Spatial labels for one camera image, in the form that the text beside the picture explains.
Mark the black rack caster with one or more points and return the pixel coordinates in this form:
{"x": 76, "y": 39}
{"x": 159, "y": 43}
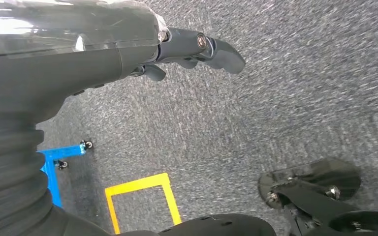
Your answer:
{"x": 87, "y": 145}
{"x": 62, "y": 165}

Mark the black base caster wheel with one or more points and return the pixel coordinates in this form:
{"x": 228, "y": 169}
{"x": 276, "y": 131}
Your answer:
{"x": 322, "y": 172}

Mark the yellow floor tape square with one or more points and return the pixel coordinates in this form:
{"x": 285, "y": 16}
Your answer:
{"x": 136, "y": 185}

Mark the blue wheeled shelf rack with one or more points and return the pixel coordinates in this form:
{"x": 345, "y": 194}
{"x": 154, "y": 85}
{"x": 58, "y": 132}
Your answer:
{"x": 53, "y": 185}

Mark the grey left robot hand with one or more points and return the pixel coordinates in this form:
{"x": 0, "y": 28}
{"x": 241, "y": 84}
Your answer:
{"x": 62, "y": 65}

